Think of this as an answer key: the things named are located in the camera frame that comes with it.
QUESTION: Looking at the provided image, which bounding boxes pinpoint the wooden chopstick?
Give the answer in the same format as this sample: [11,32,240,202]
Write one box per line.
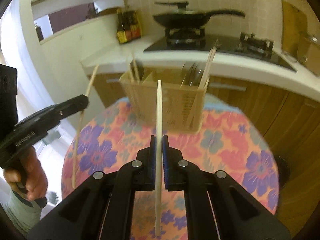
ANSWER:
[71,64,100,189]
[155,80,163,237]

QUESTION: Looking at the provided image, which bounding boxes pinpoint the person's left hand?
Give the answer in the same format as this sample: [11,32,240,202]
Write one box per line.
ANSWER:
[3,146,48,202]

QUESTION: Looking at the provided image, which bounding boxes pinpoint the floral tablecloth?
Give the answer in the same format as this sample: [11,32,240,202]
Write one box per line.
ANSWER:
[62,99,290,239]

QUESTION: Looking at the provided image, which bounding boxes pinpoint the chopsticks in basket left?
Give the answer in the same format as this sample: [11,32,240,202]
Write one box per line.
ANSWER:
[130,49,140,84]

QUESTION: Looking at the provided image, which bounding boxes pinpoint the chopsticks in basket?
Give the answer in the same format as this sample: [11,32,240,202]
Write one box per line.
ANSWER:
[130,49,140,84]
[187,39,220,125]

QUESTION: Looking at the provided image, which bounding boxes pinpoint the chopsticks in basket right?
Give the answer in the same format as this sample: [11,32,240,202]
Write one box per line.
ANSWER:
[187,39,220,125]

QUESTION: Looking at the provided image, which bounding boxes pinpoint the sauce bottles pack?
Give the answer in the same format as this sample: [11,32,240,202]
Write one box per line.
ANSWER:
[116,8,142,44]

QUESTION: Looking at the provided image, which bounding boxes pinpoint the beige plastic utensil basket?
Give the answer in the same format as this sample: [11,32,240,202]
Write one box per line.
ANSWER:
[119,68,208,132]

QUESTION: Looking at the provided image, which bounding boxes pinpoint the metal forks in basket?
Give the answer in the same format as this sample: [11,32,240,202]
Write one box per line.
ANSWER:
[181,62,204,86]

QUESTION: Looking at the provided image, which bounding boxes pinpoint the black frying pan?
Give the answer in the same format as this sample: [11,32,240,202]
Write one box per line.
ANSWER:
[153,1,246,29]

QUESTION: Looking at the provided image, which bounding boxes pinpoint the black gas stove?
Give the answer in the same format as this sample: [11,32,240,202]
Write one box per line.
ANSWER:
[144,29,296,73]

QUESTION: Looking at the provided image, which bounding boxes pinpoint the wooden cutting board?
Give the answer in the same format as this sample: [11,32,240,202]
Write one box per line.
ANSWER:
[281,0,308,57]

